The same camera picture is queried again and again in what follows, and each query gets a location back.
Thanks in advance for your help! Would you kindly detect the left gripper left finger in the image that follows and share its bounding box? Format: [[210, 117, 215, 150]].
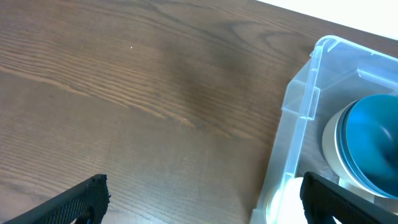
[[6, 174, 110, 224]]

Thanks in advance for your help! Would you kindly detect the clear plastic storage bin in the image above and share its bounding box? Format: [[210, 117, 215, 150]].
[[250, 35, 397, 224]]

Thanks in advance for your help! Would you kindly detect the beige bowl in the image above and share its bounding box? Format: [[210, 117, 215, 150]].
[[322, 101, 362, 188]]

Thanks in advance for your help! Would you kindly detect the white small bowl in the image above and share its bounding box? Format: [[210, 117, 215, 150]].
[[266, 177, 307, 224]]

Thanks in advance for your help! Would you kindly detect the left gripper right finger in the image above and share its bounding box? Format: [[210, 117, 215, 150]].
[[300, 172, 397, 224]]

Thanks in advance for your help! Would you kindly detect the dark blue bowl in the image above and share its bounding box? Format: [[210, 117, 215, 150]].
[[343, 94, 398, 197], [336, 99, 398, 200]]

